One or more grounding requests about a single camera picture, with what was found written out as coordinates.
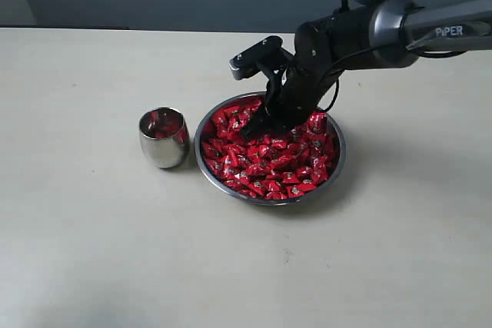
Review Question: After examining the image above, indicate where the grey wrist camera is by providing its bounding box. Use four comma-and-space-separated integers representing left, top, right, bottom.
228, 35, 294, 81

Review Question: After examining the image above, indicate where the stainless steel bowl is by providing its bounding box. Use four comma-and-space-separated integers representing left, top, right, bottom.
194, 91, 346, 207

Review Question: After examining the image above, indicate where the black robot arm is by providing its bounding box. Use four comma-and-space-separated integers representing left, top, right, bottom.
229, 0, 491, 140

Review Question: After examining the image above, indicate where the stainless steel cup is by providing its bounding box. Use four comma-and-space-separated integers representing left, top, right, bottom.
138, 107, 190, 169

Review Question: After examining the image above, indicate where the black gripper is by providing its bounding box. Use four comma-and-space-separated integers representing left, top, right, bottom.
241, 68, 333, 140

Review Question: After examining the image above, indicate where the black cable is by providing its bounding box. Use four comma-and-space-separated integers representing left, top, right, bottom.
314, 0, 393, 112

